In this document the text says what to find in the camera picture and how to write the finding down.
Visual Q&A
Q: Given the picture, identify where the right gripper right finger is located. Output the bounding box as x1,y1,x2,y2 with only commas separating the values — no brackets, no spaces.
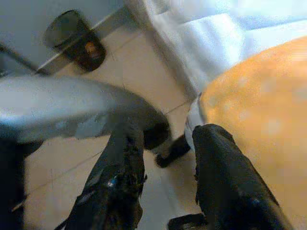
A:
193,124,292,230

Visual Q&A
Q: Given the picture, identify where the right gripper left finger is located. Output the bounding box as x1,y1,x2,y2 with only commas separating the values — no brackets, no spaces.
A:
56,117,147,230

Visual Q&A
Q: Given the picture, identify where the yellow cartoon print pillow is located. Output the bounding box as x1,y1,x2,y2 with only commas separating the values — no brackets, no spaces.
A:
184,35,307,230

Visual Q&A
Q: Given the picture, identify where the black robot right foot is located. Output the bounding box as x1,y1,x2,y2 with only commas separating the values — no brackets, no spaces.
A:
154,134,192,169

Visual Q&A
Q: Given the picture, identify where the white quilted mattress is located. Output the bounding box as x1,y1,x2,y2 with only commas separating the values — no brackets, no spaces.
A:
124,0,307,103

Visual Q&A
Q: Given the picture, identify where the black slipper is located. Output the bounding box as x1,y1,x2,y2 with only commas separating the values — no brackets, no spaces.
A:
45,9,106,72

